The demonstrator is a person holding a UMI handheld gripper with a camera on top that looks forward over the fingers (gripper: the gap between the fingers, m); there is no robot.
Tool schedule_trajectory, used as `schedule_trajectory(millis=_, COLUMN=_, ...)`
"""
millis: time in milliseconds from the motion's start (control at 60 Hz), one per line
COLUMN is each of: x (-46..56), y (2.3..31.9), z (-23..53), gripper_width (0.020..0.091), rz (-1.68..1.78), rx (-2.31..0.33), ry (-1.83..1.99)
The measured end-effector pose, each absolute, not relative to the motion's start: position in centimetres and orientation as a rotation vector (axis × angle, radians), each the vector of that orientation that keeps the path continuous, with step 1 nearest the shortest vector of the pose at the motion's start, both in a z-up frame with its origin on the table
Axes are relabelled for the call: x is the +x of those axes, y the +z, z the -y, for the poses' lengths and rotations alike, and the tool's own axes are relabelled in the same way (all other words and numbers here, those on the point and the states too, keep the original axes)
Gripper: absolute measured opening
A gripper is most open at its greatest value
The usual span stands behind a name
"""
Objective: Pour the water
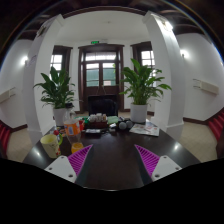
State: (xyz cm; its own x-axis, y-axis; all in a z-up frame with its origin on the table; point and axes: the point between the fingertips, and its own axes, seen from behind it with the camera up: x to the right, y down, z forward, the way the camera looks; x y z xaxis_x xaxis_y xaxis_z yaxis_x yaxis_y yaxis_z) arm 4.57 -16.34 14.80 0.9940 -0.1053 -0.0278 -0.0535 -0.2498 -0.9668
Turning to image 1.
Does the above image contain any colourful magazine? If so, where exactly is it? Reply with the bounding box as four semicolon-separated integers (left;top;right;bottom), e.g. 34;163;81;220
128;121;161;138

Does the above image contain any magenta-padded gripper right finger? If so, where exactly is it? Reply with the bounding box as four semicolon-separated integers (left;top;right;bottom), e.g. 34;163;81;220
133;143;183;186

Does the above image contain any pale yellow mug green handle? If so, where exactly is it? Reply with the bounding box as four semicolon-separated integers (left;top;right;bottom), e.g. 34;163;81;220
39;129;64;159

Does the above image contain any brown box with small items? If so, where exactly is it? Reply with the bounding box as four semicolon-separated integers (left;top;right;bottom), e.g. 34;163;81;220
84;112;110;130

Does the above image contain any black office chair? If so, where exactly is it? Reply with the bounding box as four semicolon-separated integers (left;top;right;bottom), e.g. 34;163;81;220
87;94;119;117

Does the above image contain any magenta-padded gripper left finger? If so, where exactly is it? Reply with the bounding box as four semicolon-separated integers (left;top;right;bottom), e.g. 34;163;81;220
43;143;96;188

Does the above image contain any white wall radiator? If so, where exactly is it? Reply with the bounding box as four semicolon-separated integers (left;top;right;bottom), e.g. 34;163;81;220
192;78;221;96
0;86;17;104

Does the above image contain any orange drink bottle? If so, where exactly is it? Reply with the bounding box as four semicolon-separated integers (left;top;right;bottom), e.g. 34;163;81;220
62;102;85;155

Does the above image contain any red chair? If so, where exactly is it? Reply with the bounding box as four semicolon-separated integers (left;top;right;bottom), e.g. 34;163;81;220
207;108;224;143
0;120;12;153

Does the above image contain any green book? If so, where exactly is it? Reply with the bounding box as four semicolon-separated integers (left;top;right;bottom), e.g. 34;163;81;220
106;115;120;126

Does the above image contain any dark wooden double door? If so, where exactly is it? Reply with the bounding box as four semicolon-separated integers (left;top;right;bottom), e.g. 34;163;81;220
77;43;125;113

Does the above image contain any potted plant white pot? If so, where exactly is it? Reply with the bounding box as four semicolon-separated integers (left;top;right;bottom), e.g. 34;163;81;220
119;58;173;124
32;66;80;128

